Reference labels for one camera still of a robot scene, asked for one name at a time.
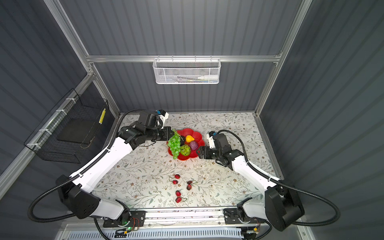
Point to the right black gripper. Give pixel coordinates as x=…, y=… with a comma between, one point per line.
x=207, y=154

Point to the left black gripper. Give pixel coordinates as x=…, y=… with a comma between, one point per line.
x=166, y=135

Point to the purple fig fake fruit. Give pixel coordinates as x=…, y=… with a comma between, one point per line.
x=194, y=145

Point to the green grape bunch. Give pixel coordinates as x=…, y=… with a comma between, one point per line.
x=174, y=144

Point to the yellow lemon fake fruit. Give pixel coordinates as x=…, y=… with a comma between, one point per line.
x=189, y=139

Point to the green custard apple fake fruit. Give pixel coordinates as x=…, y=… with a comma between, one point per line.
x=185, y=150

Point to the dark cherry pair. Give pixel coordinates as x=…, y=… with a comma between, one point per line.
x=189, y=185

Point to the red cherry pair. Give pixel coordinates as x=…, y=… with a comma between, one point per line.
x=178, y=197
x=175, y=179

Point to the dark avocado fake fruit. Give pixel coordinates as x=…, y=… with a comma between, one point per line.
x=182, y=140

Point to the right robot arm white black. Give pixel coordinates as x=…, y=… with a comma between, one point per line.
x=280, y=206

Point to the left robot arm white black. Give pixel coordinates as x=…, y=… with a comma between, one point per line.
x=78, y=194

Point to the red flower shaped bowl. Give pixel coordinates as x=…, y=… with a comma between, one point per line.
x=198, y=138

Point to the yellow tag on basket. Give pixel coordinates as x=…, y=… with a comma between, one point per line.
x=102, y=116

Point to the black pad in basket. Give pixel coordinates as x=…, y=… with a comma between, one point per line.
x=79, y=131

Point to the white marker in basket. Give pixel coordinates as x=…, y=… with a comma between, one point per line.
x=209, y=78

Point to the white vented strip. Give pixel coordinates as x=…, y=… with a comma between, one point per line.
x=178, y=234

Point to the white wire mesh basket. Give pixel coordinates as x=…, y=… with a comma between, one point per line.
x=185, y=72

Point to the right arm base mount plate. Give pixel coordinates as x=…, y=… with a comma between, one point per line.
x=237, y=216

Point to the aluminium front rail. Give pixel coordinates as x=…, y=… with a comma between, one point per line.
x=194, y=217

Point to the black wire basket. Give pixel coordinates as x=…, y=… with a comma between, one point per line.
x=44, y=141

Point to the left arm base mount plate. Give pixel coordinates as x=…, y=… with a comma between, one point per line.
x=135, y=216

